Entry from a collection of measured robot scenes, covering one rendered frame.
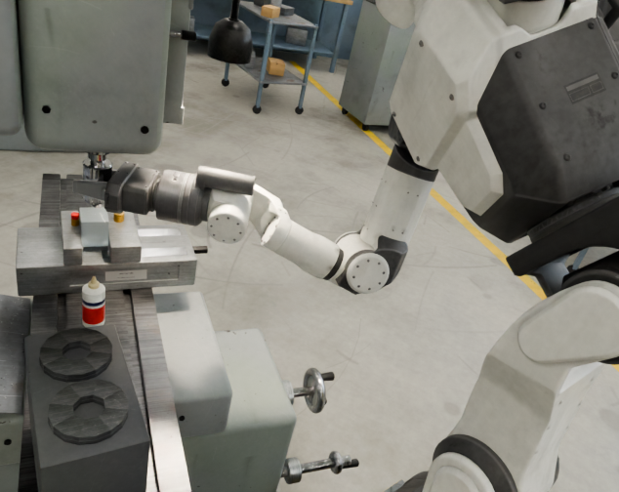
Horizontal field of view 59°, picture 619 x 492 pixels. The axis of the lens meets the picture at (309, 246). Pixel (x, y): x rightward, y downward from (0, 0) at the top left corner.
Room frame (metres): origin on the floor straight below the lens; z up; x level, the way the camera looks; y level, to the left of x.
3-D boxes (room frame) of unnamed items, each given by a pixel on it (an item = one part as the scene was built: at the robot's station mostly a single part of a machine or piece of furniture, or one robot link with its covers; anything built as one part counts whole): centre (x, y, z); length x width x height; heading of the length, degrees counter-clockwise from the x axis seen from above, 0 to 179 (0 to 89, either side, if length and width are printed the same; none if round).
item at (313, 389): (1.04, -0.07, 0.63); 0.16 x 0.12 x 0.12; 117
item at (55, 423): (0.48, 0.24, 1.03); 0.22 x 0.12 x 0.20; 34
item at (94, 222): (0.95, 0.44, 1.04); 0.06 x 0.05 x 0.06; 29
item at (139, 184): (0.82, 0.28, 1.22); 0.13 x 0.12 x 0.10; 5
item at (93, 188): (0.78, 0.37, 1.22); 0.06 x 0.02 x 0.03; 96
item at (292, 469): (0.93, -0.16, 0.51); 0.22 x 0.06 x 0.06; 117
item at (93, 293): (0.79, 0.37, 0.98); 0.04 x 0.04 x 0.11
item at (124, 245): (0.98, 0.39, 1.02); 0.15 x 0.06 x 0.04; 29
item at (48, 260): (0.96, 0.42, 0.98); 0.35 x 0.15 x 0.11; 119
